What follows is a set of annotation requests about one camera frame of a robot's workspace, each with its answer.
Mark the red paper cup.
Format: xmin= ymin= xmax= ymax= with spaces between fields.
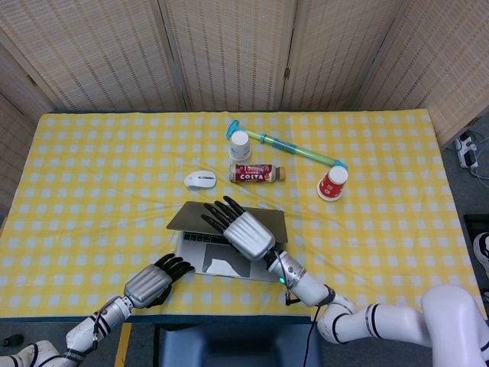
xmin=316 ymin=165 xmax=349 ymax=202

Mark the yellow checkered tablecloth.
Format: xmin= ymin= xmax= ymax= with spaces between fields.
xmin=0 ymin=109 xmax=487 ymax=319

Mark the green blue water squirter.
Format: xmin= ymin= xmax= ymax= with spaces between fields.
xmin=225 ymin=119 xmax=349 ymax=174

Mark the white paper cup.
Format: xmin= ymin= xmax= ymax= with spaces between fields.
xmin=228 ymin=130 xmax=253 ymax=161

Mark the yellow floor tape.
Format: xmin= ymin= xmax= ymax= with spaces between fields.
xmin=113 ymin=323 xmax=133 ymax=367

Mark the black box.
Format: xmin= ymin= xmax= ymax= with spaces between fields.
xmin=463 ymin=213 xmax=489 ymax=240

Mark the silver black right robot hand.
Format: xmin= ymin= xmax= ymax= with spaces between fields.
xmin=200 ymin=195 xmax=277 ymax=262

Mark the black white sneaker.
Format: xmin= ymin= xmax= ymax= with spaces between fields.
xmin=472 ymin=232 xmax=489 ymax=277

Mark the white power strip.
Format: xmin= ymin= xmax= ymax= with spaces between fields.
xmin=454 ymin=132 xmax=481 ymax=169

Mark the white computer mouse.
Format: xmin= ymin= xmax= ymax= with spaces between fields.
xmin=183 ymin=170 xmax=218 ymax=190

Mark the woven folding screen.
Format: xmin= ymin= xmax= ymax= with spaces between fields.
xmin=0 ymin=0 xmax=489 ymax=148

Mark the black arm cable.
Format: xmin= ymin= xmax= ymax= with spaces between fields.
xmin=284 ymin=289 xmax=325 ymax=367

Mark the silver laptop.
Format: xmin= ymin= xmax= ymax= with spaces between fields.
xmin=166 ymin=200 xmax=288 ymax=283

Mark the white cable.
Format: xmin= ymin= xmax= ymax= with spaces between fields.
xmin=468 ymin=132 xmax=489 ymax=180

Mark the Costa coffee bottle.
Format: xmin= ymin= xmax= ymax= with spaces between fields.
xmin=228 ymin=163 xmax=287 ymax=184

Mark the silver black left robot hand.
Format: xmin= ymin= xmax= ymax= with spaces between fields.
xmin=123 ymin=252 xmax=196 ymax=309

